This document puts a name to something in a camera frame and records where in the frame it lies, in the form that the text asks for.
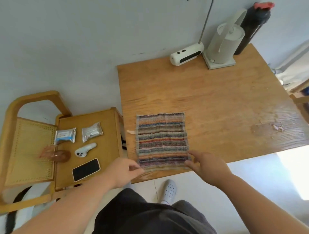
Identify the black bottle with red lid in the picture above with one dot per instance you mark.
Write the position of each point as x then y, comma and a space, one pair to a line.
253, 26

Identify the thin grey metal rod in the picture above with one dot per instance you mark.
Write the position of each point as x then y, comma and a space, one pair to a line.
206, 23

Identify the white handheld controller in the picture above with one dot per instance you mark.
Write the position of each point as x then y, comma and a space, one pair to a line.
85, 150

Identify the wooden chair with rattan seat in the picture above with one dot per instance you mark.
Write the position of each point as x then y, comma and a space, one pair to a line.
29, 149

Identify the clear plastic film scrap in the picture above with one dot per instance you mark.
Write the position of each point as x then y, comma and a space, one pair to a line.
266, 127

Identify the black and white fabric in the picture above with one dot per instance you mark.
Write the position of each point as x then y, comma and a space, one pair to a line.
14, 217

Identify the white clog shoe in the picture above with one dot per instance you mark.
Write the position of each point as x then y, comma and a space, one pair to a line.
169, 191

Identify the silver foil packet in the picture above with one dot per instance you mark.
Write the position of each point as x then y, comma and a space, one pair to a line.
92, 131

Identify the white bedding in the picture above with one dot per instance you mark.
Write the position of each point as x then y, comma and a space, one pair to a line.
293, 67

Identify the person's right forearm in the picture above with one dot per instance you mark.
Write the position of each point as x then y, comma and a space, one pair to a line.
260, 205

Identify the person's left thumb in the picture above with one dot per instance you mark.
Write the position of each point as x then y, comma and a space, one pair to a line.
137, 173

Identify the person's left forearm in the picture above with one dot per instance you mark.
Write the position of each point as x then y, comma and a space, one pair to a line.
67, 207

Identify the brown translucent hair claw clip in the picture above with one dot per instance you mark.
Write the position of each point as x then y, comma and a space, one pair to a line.
59, 155

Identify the white packet with blue label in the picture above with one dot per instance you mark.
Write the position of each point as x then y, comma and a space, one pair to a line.
64, 136

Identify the white handheld device with black window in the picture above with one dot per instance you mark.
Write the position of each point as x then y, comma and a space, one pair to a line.
185, 54

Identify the small wooden side table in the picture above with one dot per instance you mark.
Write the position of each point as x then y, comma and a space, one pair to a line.
106, 149

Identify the multicolour striped woven cloth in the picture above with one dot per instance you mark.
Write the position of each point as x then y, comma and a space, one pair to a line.
161, 139

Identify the wooden furniture frame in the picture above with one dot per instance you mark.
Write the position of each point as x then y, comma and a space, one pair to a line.
300, 101

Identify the person's right thumb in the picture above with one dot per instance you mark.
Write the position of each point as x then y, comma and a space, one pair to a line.
192, 165

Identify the person's left hand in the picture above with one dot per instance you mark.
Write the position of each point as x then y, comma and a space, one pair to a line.
120, 172

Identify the person's dark grey shorts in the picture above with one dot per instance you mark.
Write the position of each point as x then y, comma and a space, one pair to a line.
144, 217

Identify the black smartphone with light case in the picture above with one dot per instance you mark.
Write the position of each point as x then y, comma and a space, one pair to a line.
86, 170

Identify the person's right hand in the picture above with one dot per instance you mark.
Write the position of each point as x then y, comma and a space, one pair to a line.
211, 168

